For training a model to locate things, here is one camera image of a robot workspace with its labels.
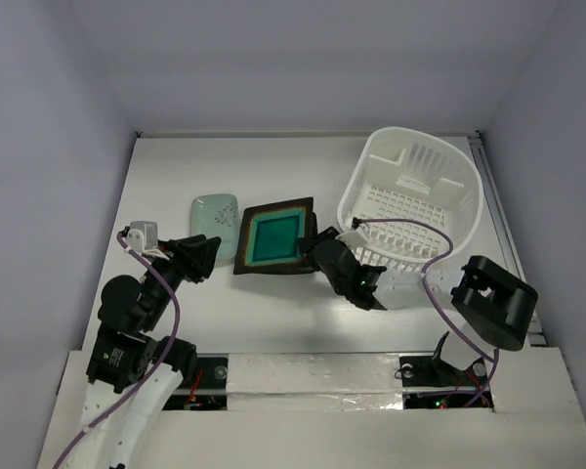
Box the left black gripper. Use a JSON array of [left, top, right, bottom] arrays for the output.
[[142, 232, 221, 327]]

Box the black plain plate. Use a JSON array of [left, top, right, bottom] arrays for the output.
[[232, 196, 315, 276]]

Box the light green speckled plate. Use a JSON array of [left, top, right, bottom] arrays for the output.
[[189, 193, 240, 265]]

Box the black floral plate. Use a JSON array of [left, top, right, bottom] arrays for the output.
[[241, 209, 320, 275]]

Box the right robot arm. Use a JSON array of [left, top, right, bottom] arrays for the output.
[[298, 228, 538, 387]]

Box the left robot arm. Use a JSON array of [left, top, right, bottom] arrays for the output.
[[66, 227, 221, 468]]

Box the white plastic dish rack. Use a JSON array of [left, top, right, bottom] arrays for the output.
[[336, 127, 483, 272]]

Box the foil covered front board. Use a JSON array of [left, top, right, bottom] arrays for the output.
[[36, 346, 586, 469]]

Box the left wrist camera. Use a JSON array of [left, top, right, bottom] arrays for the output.
[[124, 221, 158, 253]]

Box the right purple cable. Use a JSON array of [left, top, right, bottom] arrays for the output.
[[351, 217, 500, 409]]

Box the purple cable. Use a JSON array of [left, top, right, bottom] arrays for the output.
[[351, 217, 500, 409], [53, 229, 182, 469]]

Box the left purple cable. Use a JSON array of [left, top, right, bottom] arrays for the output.
[[53, 229, 182, 469]]

